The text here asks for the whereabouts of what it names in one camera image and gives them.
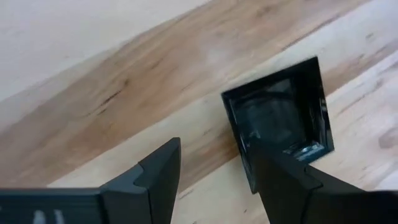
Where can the black square mini plate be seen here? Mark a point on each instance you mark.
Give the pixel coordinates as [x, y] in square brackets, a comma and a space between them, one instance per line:
[273, 118]

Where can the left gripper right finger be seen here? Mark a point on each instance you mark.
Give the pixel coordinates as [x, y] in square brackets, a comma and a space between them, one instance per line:
[286, 199]

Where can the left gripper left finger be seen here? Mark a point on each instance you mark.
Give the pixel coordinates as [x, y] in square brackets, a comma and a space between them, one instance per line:
[140, 199]

